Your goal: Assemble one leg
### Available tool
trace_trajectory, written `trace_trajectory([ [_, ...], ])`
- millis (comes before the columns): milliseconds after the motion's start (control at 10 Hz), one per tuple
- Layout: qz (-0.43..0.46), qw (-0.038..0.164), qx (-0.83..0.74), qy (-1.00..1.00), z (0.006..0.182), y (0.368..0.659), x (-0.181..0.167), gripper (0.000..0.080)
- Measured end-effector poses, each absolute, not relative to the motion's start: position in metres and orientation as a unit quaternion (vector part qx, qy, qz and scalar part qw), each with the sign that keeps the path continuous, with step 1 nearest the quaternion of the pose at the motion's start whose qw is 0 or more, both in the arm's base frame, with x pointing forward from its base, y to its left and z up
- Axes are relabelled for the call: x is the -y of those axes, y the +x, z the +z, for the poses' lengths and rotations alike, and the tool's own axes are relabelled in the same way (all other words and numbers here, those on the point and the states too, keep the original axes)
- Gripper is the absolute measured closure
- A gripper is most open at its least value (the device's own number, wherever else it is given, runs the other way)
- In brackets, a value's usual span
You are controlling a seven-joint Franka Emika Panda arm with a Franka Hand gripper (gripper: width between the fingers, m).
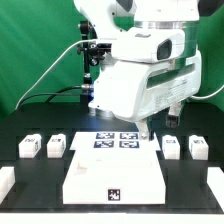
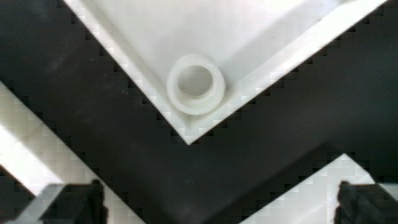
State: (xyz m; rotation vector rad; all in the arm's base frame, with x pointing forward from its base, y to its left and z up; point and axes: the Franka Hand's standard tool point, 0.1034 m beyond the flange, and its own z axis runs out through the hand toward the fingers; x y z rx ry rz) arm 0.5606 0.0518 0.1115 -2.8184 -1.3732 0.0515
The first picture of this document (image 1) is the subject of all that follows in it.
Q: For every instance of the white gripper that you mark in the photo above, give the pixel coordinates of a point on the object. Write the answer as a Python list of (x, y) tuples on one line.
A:
[(133, 91)]

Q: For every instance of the white square tabletop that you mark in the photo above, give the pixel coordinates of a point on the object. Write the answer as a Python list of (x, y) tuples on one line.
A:
[(114, 177)]

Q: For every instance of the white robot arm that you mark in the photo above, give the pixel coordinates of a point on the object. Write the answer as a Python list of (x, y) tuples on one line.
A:
[(112, 18)]

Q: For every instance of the white tag base sheet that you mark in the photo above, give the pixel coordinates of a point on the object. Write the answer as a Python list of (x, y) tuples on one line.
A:
[(111, 140)]

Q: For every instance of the white obstacle right piece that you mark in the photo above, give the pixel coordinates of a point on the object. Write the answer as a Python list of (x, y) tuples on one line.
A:
[(215, 180)]

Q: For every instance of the white obstacle piece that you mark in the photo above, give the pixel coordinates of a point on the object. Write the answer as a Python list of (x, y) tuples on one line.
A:
[(215, 180), (7, 180)]

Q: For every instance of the white obstacle left piece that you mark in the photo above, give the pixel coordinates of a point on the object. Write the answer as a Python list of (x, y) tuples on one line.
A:
[(7, 180)]

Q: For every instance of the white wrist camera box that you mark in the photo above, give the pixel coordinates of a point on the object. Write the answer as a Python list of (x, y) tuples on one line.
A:
[(149, 45)]

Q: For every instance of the black camera stand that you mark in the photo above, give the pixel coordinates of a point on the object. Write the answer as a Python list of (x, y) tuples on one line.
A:
[(87, 56)]

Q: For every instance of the white obstacle front rail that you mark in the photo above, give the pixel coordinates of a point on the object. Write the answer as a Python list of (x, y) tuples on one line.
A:
[(25, 218)]

